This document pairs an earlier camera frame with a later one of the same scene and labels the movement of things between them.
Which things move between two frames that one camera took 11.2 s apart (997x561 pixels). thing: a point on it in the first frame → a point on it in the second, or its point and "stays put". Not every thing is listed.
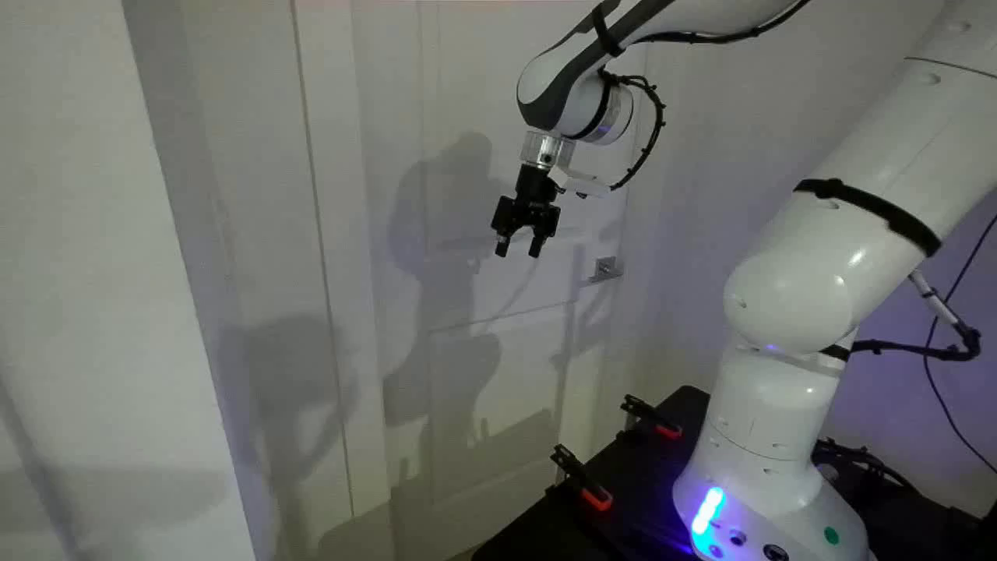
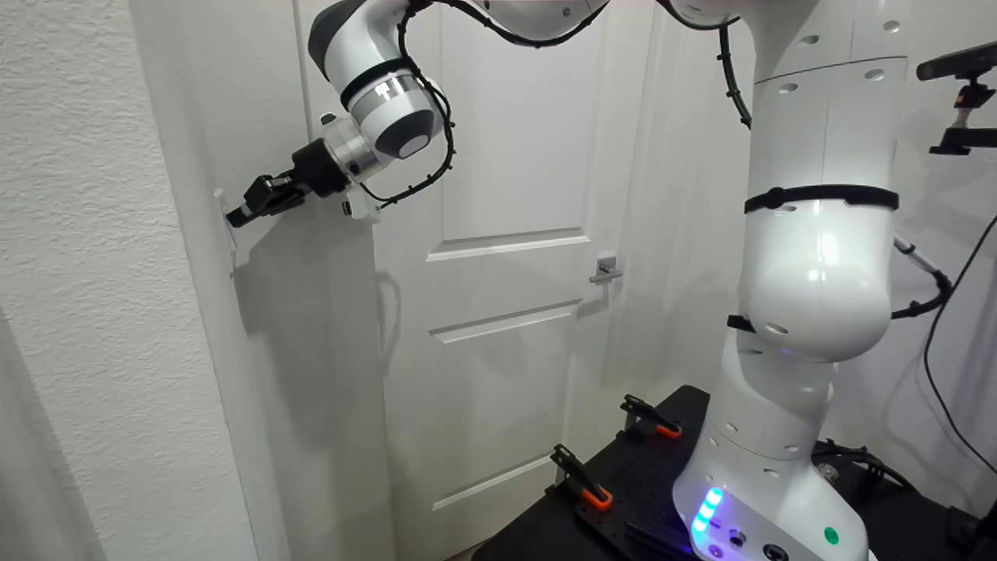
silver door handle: x=607 y=265 stays put
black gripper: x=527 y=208 → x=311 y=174
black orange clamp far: x=655 y=420 stays put
